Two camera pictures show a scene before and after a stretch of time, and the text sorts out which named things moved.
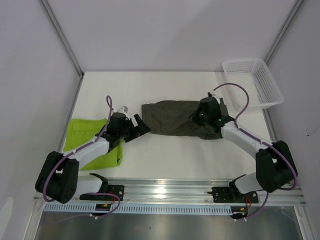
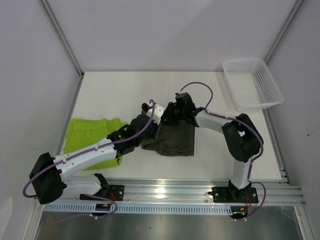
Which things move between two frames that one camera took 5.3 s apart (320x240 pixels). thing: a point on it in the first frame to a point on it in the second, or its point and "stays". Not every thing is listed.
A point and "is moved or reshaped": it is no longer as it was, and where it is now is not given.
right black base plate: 231,195 stays
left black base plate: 118,190 stays
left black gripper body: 129,133 to 151,133
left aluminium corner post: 63,36 stays
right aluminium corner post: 284,29 stays
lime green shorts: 80,131 stays
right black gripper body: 198,116 to 174,114
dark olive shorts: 172,118 is moved or reshaped
